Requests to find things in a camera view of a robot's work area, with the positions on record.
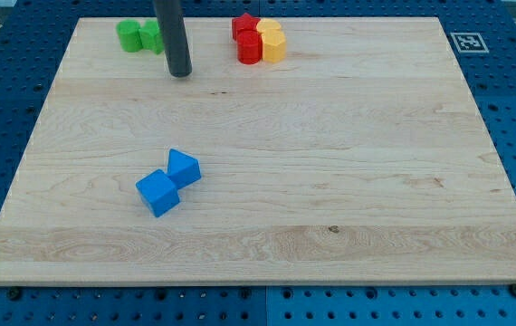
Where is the green star block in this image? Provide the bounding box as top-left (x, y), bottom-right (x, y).
top-left (139, 20), bottom-right (164, 54)

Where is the grey cylindrical robot arm rod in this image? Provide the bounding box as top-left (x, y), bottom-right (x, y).
top-left (152, 0), bottom-right (192, 78)

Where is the light wooden board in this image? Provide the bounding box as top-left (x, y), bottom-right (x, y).
top-left (0, 17), bottom-right (516, 286)

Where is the black bolt left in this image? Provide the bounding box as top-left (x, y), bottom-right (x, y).
top-left (6, 287), bottom-right (22, 301)

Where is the green cylinder block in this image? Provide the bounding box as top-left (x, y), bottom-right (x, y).
top-left (116, 19), bottom-right (143, 53)

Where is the yellow half-round block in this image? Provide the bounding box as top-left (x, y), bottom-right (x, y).
top-left (255, 18), bottom-right (282, 34)

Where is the blue triangle block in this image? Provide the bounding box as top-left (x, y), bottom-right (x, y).
top-left (167, 149), bottom-right (201, 189)

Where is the red cylinder block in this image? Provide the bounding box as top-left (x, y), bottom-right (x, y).
top-left (237, 30), bottom-right (263, 64)

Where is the yellow hexagon block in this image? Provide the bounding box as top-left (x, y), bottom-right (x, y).
top-left (262, 30), bottom-right (286, 63)

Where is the red star block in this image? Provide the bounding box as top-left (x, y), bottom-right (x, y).
top-left (231, 13), bottom-right (260, 41)

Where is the white fiducial marker tag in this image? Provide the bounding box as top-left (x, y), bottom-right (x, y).
top-left (450, 32), bottom-right (489, 53)

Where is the blue cube block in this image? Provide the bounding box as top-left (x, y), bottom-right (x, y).
top-left (136, 169), bottom-right (180, 217)

